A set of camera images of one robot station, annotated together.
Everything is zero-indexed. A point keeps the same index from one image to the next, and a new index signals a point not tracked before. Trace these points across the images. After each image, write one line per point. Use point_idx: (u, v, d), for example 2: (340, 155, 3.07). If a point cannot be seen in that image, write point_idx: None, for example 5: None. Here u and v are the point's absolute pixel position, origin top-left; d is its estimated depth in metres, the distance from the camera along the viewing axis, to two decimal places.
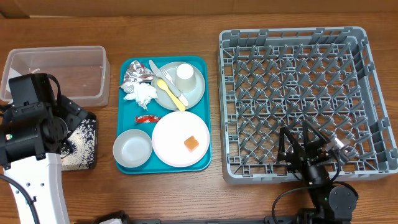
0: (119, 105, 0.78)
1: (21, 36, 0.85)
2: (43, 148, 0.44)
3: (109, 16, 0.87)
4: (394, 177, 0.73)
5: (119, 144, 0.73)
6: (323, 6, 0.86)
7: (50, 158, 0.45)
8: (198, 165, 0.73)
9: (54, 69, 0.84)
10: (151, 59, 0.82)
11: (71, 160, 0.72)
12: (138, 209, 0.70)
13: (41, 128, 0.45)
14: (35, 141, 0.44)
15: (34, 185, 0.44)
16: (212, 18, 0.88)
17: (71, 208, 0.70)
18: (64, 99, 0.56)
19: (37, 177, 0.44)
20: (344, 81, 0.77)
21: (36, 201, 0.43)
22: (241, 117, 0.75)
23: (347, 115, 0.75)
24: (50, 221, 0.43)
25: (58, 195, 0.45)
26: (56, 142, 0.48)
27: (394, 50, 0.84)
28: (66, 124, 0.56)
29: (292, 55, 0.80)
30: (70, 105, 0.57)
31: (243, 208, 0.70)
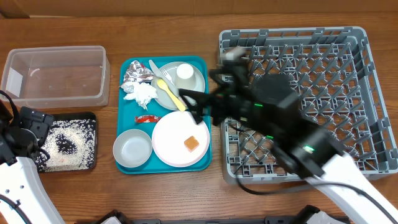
0: (119, 105, 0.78)
1: (21, 35, 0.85)
2: (13, 153, 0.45)
3: (109, 16, 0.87)
4: (395, 177, 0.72)
5: (120, 144, 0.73)
6: (323, 5, 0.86)
7: (22, 161, 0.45)
8: (198, 165, 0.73)
9: (53, 69, 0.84)
10: (151, 59, 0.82)
11: (71, 160, 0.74)
12: (138, 209, 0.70)
13: (4, 137, 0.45)
14: (2, 149, 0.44)
15: (13, 190, 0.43)
16: (212, 18, 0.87)
17: (70, 208, 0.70)
18: (27, 110, 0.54)
19: (13, 181, 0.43)
20: (344, 81, 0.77)
21: (20, 204, 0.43)
22: None
23: (347, 115, 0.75)
24: (41, 219, 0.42)
25: (44, 195, 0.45)
26: (27, 148, 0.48)
27: (394, 50, 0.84)
28: (34, 133, 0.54)
29: (292, 55, 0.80)
30: (33, 114, 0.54)
31: (243, 208, 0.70)
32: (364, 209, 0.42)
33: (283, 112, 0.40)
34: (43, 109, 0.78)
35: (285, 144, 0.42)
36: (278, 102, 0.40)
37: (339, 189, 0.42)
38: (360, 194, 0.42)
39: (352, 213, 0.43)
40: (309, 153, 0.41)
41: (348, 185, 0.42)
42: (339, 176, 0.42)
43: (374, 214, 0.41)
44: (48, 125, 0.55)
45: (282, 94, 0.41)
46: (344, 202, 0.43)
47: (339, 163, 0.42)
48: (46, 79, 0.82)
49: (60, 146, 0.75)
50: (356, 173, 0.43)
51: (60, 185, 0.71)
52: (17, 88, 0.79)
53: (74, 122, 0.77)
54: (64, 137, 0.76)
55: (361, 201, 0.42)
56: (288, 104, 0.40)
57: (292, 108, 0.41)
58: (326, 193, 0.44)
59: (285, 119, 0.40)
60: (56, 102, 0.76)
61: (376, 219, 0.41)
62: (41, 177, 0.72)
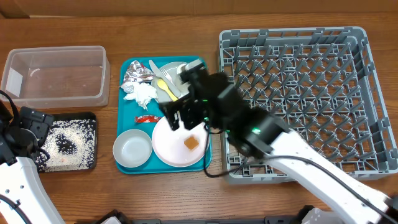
0: (119, 105, 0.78)
1: (21, 35, 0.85)
2: (13, 153, 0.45)
3: (109, 16, 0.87)
4: (395, 177, 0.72)
5: (120, 144, 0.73)
6: (323, 5, 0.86)
7: (22, 161, 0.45)
8: (198, 165, 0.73)
9: (53, 69, 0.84)
10: (151, 59, 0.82)
11: (71, 160, 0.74)
12: (138, 209, 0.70)
13: (4, 137, 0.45)
14: (2, 149, 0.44)
15: (13, 190, 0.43)
16: (212, 18, 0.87)
17: (70, 208, 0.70)
18: (27, 110, 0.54)
19: (13, 181, 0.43)
20: (344, 81, 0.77)
21: (21, 204, 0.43)
22: None
23: (347, 115, 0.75)
24: (41, 219, 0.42)
25: (44, 195, 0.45)
26: (27, 148, 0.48)
27: (394, 50, 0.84)
28: (34, 132, 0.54)
29: (292, 55, 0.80)
30: (33, 114, 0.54)
31: (243, 208, 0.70)
32: (316, 178, 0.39)
33: (226, 100, 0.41)
34: (43, 109, 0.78)
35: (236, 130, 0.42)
36: (218, 94, 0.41)
37: (288, 162, 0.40)
38: (308, 163, 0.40)
39: (307, 185, 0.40)
40: (259, 135, 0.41)
41: (295, 157, 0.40)
42: (286, 150, 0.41)
43: (326, 180, 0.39)
44: (48, 125, 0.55)
45: (221, 85, 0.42)
46: (295, 174, 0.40)
47: (287, 139, 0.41)
48: (46, 79, 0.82)
49: (60, 146, 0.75)
50: (301, 144, 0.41)
51: (60, 185, 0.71)
52: (17, 88, 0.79)
53: (74, 122, 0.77)
54: (64, 137, 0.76)
55: (311, 172, 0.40)
56: (227, 94, 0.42)
57: (231, 96, 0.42)
58: (278, 167, 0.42)
59: (227, 109, 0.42)
60: (56, 102, 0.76)
61: (328, 185, 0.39)
62: (41, 177, 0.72)
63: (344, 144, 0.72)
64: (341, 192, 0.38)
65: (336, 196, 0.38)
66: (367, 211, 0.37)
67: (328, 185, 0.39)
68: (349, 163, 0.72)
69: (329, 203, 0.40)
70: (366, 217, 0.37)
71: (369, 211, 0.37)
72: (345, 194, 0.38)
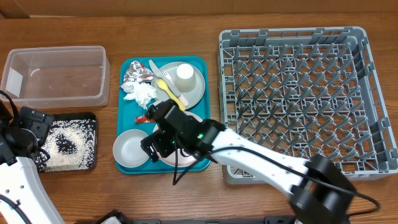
0: (119, 105, 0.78)
1: (20, 36, 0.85)
2: (13, 153, 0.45)
3: (109, 16, 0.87)
4: (395, 177, 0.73)
5: (120, 144, 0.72)
6: (323, 5, 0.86)
7: (22, 161, 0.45)
8: (198, 165, 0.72)
9: (53, 69, 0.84)
10: (151, 59, 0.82)
11: (71, 160, 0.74)
12: (138, 209, 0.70)
13: (4, 137, 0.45)
14: (2, 149, 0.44)
15: (13, 190, 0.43)
16: (212, 18, 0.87)
17: (70, 208, 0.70)
18: (27, 109, 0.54)
19: (13, 181, 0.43)
20: (344, 81, 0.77)
21: (20, 204, 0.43)
22: (241, 117, 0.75)
23: (347, 115, 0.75)
24: (40, 219, 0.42)
25: (44, 195, 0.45)
26: (27, 148, 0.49)
27: (394, 50, 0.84)
28: (35, 132, 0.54)
29: (292, 55, 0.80)
30: (33, 114, 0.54)
31: (243, 208, 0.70)
32: (247, 161, 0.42)
33: (172, 119, 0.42)
34: (43, 109, 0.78)
35: (186, 142, 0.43)
36: (163, 115, 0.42)
37: (226, 153, 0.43)
38: (240, 150, 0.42)
39: (244, 167, 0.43)
40: (204, 141, 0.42)
41: (230, 146, 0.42)
42: (224, 142, 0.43)
43: (256, 160, 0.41)
44: (48, 125, 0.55)
45: (165, 107, 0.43)
46: (232, 161, 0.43)
47: (224, 135, 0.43)
48: (46, 79, 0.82)
49: (60, 146, 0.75)
50: (234, 135, 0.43)
51: (60, 185, 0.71)
52: (17, 88, 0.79)
53: (74, 122, 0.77)
54: (64, 137, 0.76)
55: (244, 156, 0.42)
56: (171, 113, 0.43)
57: (177, 114, 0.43)
58: (221, 160, 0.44)
59: (175, 125, 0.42)
60: (56, 102, 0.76)
61: (257, 162, 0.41)
62: (41, 177, 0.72)
63: (344, 143, 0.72)
64: (268, 167, 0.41)
65: (266, 172, 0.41)
66: (291, 178, 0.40)
67: (257, 163, 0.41)
68: (349, 163, 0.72)
69: (263, 179, 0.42)
70: (290, 182, 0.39)
71: (292, 177, 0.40)
72: (272, 167, 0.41)
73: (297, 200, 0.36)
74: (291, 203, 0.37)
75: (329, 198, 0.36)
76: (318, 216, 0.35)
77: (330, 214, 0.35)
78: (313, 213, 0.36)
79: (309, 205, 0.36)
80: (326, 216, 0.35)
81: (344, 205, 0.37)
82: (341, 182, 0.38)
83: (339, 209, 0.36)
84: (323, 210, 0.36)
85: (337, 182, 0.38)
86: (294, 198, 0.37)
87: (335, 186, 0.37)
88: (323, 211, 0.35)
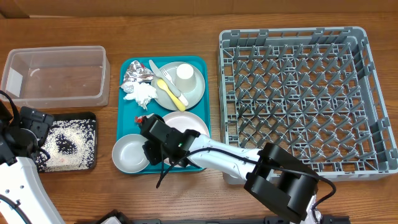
0: (119, 105, 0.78)
1: (20, 36, 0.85)
2: (13, 153, 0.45)
3: (109, 16, 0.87)
4: (395, 177, 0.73)
5: (119, 146, 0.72)
6: (322, 5, 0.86)
7: (22, 162, 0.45)
8: None
9: (53, 69, 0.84)
10: (151, 59, 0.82)
11: (71, 160, 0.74)
12: (138, 209, 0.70)
13: (4, 137, 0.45)
14: (2, 149, 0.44)
15: (12, 190, 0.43)
16: (212, 18, 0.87)
17: (70, 208, 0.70)
18: (27, 109, 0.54)
19: (13, 181, 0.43)
20: (344, 81, 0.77)
21: (20, 204, 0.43)
22: (241, 117, 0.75)
23: (347, 115, 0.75)
24: (41, 219, 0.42)
25: (44, 195, 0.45)
26: (27, 148, 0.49)
27: (394, 50, 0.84)
28: (35, 132, 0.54)
29: (292, 55, 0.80)
30: (33, 114, 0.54)
31: (243, 208, 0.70)
32: (215, 158, 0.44)
33: (155, 132, 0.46)
34: (43, 109, 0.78)
35: (170, 152, 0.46)
36: (148, 129, 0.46)
37: (199, 155, 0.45)
38: (209, 150, 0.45)
39: (217, 167, 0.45)
40: (184, 149, 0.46)
41: (202, 149, 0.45)
42: (197, 146, 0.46)
43: (223, 157, 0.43)
44: (48, 125, 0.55)
45: (149, 121, 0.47)
46: (206, 162, 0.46)
47: (198, 140, 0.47)
48: (46, 79, 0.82)
49: (60, 146, 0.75)
50: (206, 139, 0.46)
51: (60, 185, 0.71)
52: (17, 88, 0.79)
53: (74, 122, 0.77)
54: (64, 137, 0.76)
55: (213, 156, 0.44)
56: (156, 127, 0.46)
57: (160, 127, 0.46)
58: (199, 163, 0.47)
59: (159, 137, 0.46)
60: (56, 102, 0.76)
61: (222, 158, 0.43)
62: (41, 177, 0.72)
63: (344, 143, 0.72)
64: (231, 160, 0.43)
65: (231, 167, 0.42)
66: (248, 167, 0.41)
67: (222, 159, 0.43)
68: (349, 163, 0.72)
69: (234, 174, 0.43)
70: (247, 170, 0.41)
71: (250, 167, 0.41)
72: (232, 160, 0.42)
73: (252, 186, 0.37)
74: (247, 190, 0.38)
75: (291, 186, 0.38)
76: (276, 200, 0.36)
77: (287, 198, 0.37)
78: (270, 198, 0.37)
79: (265, 191, 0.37)
80: (283, 200, 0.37)
81: (305, 190, 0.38)
82: (298, 167, 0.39)
83: (300, 193, 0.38)
84: (280, 193, 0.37)
85: (296, 167, 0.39)
86: (250, 185, 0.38)
87: (291, 172, 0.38)
88: (280, 196, 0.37)
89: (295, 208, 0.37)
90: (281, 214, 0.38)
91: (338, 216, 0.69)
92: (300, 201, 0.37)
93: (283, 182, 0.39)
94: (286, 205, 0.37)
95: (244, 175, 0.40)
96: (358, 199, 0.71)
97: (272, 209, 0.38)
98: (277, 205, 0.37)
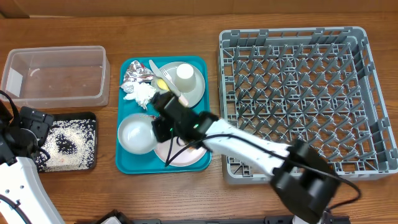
0: (119, 105, 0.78)
1: (20, 36, 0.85)
2: (13, 153, 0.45)
3: (109, 16, 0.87)
4: (395, 177, 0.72)
5: (127, 124, 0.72)
6: (322, 5, 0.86)
7: (22, 162, 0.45)
8: (198, 165, 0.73)
9: (53, 68, 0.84)
10: (151, 59, 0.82)
11: (71, 160, 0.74)
12: (138, 209, 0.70)
13: (4, 136, 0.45)
14: (2, 149, 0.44)
15: (12, 190, 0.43)
16: (212, 18, 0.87)
17: (70, 208, 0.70)
18: (27, 110, 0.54)
19: (13, 181, 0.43)
20: (344, 81, 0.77)
21: (20, 204, 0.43)
22: (241, 117, 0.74)
23: (347, 115, 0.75)
24: (41, 219, 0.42)
25: (43, 195, 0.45)
26: (27, 148, 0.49)
27: (394, 50, 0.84)
28: (35, 132, 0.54)
29: (292, 55, 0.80)
30: (34, 114, 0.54)
31: (243, 208, 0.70)
32: (236, 147, 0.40)
33: (170, 109, 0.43)
34: (43, 109, 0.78)
35: (183, 131, 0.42)
36: (163, 105, 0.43)
37: (216, 140, 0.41)
38: (229, 137, 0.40)
39: (236, 155, 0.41)
40: (199, 131, 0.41)
41: (222, 134, 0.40)
42: (216, 130, 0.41)
43: (245, 147, 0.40)
44: (48, 125, 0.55)
45: (166, 98, 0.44)
46: (221, 148, 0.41)
47: (215, 124, 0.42)
48: (46, 79, 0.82)
49: (60, 146, 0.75)
50: (224, 123, 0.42)
51: (60, 185, 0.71)
52: (17, 88, 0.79)
53: (75, 122, 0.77)
54: (64, 137, 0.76)
55: (234, 144, 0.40)
56: (171, 104, 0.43)
57: (176, 104, 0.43)
58: (212, 148, 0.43)
59: (173, 116, 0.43)
60: (56, 102, 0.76)
61: (244, 149, 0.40)
62: (41, 177, 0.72)
63: (344, 143, 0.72)
64: (255, 152, 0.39)
65: (254, 158, 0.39)
66: (274, 162, 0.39)
67: (245, 149, 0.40)
68: (349, 163, 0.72)
69: (252, 165, 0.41)
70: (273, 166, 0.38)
71: (275, 161, 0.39)
72: (257, 152, 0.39)
73: (277, 181, 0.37)
74: (272, 184, 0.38)
75: (313, 185, 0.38)
76: (299, 198, 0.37)
77: (310, 197, 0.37)
78: (294, 195, 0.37)
79: (290, 186, 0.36)
80: (306, 199, 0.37)
81: (328, 192, 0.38)
82: (322, 168, 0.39)
83: (321, 194, 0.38)
84: (304, 193, 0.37)
85: (318, 167, 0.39)
86: (275, 179, 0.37)
87: (316, 170, 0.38)
88: (303, 195, 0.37)
89: (315, 208, 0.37)
90: (300, 212, 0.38)
91: (337, 216, 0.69)
92: (321, 202, 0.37)
93: (304, 177, 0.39)
94: (308, 205, 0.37)
95: (270, 170, 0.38)
96: (358, 199, 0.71)
97: (292, 206, 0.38)
98: (300, 203, 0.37)
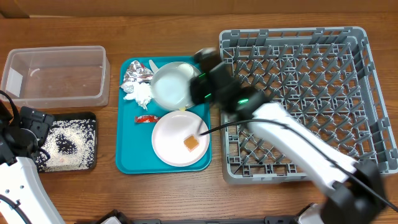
0: (119, 105, 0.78)
1: (20, 36, 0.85)
2: (13, 153, 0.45)
3: (108, 16, 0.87)
4: (395, 177, 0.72)
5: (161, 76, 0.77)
6: (322, 5, 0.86)
7: (22, 162, 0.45)
8: (197, 165, 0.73)
9: (53, 68, 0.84)
10: (151, 59, 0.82)
11: (71, 160, 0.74)
12: (138, 209, 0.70)
13: (4, 136, 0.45)
14: (2, 149, 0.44)
15: (12, 190, 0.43)
16: (212, 18, 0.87)
17: (70, 208, 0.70)
18: (27, 109, 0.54)
19: (13, 181, 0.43)
20: (344, 81, 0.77)
21: (20, 204, 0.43)
22: None
23: (347, 115, 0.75)
24: (41, 219, 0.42)
25: (44, 195, 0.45)
26: (27, 148, 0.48)
27: (394, 50, 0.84)
28: (35, 132, 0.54)
29: (292, 55, 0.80)
30: (33, 114, 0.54)
31: (243, 208, 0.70)
32: (290, 141, 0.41)
33: (218, 74, 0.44)
34: (43, 109, 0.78)
35: (227, 101, 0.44)
36: (211, 68, 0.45)
37: (266, 126, 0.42)
38: (284, 127, 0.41)
39: (286, 149, 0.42)
40: (246, 107, 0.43)
41: (275, 121, 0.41)
42: (269, 115, 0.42)
43: (300, 144, 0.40)
44: (48, 125, 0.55)
45: (214, 62, 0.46)
46: (268, 135, 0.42)
47: (265, 107, 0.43)
48: (46, 79, 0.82)
49: (60, 146, 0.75)
50: (280, 112, 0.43)
51: (60, 185, 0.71)
52: (17, 89, 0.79)
53: (74, 122, 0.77)
54: (64, 137, 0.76)
55: (288, 135, 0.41)
56: (221, 70, 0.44)
57: (224, 72, 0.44)
58: (257, 132, 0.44)
59: (221, 82, 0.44)
60: (56, 102, 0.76)
61: (296, 144, 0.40)
62: (41, 177, 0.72)
63: (344, 144, 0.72)
64: (312, 155, 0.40)
65: (307, 158, 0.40)
66: (334, 173, 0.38)
67: (298, 145, 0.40)
68: None
69: (304, 166, 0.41)
70: (333, 178, 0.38)
71: (337, 173, 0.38)
72: (315, 156, 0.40)
73: (335, 195, 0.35)
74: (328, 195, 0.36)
75: (360, 202, 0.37)
76: (350, 216, 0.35)
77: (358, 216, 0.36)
78: (348, 213, 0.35)
79: (347, 203, 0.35)
80: (356, 216, 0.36)
81: (372, 214, 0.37)
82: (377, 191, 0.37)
83: (366, 214, 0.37)
84: (356, 211, 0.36)
85: (375, 191, 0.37)
86: (333, 191, 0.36)
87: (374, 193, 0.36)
88: (354, 213, 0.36)
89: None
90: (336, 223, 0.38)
91: None
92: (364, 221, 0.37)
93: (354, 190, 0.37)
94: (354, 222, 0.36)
95: (330, 181, 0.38)
96: None
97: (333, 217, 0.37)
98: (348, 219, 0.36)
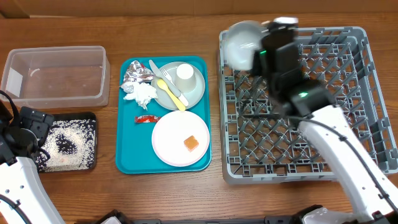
0: (119, 105, 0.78)
1: (21, 36, 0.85)
2: (13, 153, 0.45)
3: (109, 16, 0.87)
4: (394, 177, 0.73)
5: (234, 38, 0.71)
6: (322, 5, 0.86)
7: (22, 162, 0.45)
8: (197, 165, 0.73)
9: (53, 68, 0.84)
10: (151, 59, 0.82)
11: (71, 160, 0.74)
12: (138, 209, 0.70)
13: (4, 136, 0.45)
14: (2, 149, 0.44)
15: (12, 190, 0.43)
16: (212, 18, 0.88)
17: (69, 208, 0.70)
18: (27, 110, 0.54)
19: (13, 181, 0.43)
20: (344, 81, 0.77)
21: (20, 204, 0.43)
22: (241, 117, 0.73)
23: (347, 114, 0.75)
24: (41, 219, 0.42)
25: (44, 195, 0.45)
26: (27, 148, 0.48)
27: (394, 50, 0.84)
28: (35, 132, 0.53)
29: None
30: (33, 114, 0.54)
31: (243, 208, 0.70)
32: (344, 154, 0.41)
33: (283, 55, 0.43)
34: (43, 109, 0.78)
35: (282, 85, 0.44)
36: (278, 46, 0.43)
37: (322, 131, 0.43)
38: (341, 140, 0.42)
39: (334, 160, 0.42)
40: (303, 101, 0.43)
41: (333, 129, 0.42)
42: (330, 121, 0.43)
43: (353, 162, 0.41)
44: (48, 125, 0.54)
45: (285, 41, 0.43)
46: (319, 140, 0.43)
47: (332, 111, 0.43)
48: (46, 79, 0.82)
49: (60, 146, 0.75)
50: (342, 121, 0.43)
51: (60, 185, 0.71)
52: (17, 88, 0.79)
53: (74, 122, 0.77)
54: (64, 137, 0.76)
55: (343, 148, 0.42)
56: (287, 50, 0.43)
57: (290, 56, 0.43)
58: (308, 133, 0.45)
59: (280, 65, 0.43)
60: (56, 102, 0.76)
61: (351, 160, 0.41)
62: (41, 177, 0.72)
63: None
64: (363, 178, 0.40)
65: (356, 178, 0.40)
66: (379, 203, 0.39)
67: (350, 161, 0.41)
68: None
69: (347, 183, 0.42)
70: (379, 208, 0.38)
71: (383, 203, 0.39)
72: (364, 180, 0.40)
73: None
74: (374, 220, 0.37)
75: None
76: None
77: None
78: None
79: None
80: None
81: None
82: None
83: None
84: None
85: None
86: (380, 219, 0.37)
87: None
88: None
89: None
90: None
91: None
92: None
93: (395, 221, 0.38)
94: None
95: (373, 208, 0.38)
96: None
97: None
98: None
